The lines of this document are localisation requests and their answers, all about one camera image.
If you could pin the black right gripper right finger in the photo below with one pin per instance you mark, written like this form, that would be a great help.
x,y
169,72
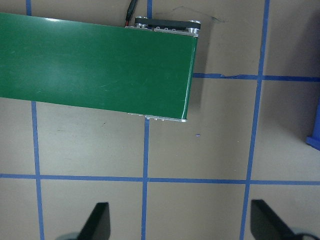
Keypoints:
x,y
265,224

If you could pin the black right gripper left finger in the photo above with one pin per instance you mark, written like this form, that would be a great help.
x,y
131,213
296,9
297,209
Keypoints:
x,y
98,225

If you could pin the blue plastic bin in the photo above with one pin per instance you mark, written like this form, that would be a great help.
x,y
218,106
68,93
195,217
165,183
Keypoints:
x,y
313,139

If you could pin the green conveyor belt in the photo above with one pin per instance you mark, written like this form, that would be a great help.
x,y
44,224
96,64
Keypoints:
x,y
145,69

